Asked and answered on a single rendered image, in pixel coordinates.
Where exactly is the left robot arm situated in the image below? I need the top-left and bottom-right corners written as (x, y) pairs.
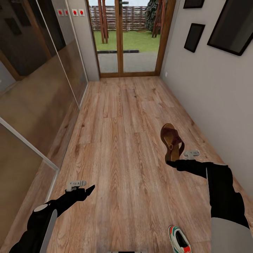
top-left (9, 180), bottom-right (95, 253)

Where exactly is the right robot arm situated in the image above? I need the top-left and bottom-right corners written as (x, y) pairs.
top-left (167, 150), bottom-right (253, 253)

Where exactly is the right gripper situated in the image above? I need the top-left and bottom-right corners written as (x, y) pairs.
top-left (167, 159), bottom-right (199, 175)

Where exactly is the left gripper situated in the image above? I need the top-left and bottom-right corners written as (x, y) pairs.
top-left (62, 185), bottom-right (95, 208)

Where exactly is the gym shoe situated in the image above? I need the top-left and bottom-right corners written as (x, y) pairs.
top-left (168, 225), bottom-right (192, 253)

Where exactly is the sandal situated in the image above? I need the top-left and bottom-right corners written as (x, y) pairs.
top-left (160, 123), bottom-right (185, 166)

